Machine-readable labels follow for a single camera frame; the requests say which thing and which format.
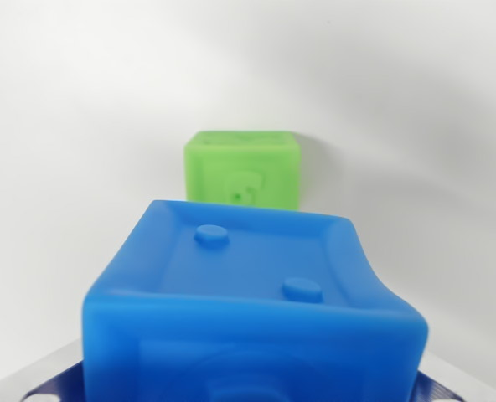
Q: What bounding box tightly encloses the green cube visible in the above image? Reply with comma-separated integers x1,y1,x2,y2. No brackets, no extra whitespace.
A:
183,129,303,213

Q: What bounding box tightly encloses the blue cube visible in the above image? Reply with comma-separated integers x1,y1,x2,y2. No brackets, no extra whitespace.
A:
81,198,431,402

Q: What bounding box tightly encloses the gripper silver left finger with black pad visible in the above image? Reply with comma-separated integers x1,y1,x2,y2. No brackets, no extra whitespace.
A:
0,337,90,402

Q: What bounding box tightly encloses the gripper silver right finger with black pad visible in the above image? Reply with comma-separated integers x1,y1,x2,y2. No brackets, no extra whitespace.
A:
407,351,496,402

